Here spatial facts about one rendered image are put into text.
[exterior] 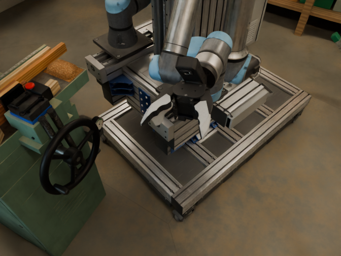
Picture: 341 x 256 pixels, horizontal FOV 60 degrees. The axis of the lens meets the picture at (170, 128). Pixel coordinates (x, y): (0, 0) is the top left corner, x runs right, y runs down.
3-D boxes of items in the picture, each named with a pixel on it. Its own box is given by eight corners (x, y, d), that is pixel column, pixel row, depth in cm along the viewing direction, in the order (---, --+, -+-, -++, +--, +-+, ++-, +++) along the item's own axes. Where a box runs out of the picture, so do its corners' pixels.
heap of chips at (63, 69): (69, 82, 118) (67, 74, 115) (42, 71, 122) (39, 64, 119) (83, 69, 123) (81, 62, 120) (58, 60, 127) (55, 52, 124)
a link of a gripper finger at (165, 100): (145, 140, 65) (179, 119, 68) (140, 121, 60) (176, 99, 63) (138, 132, 67) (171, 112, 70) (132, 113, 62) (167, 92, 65)
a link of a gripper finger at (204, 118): (217, 150, 60) (206, 119, 67) (216, 130, 56) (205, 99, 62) (202, 153, 60) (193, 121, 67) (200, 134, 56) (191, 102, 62)
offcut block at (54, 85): (54, 95, 113) (50, 88, 110) (46, 93, 114) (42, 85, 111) (60, 88, 116) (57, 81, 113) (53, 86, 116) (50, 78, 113)
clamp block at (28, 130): (41, 146, 101) (32, 129, 94) (12, 132, 105) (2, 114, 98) (70, 118, 110) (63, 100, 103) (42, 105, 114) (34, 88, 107)
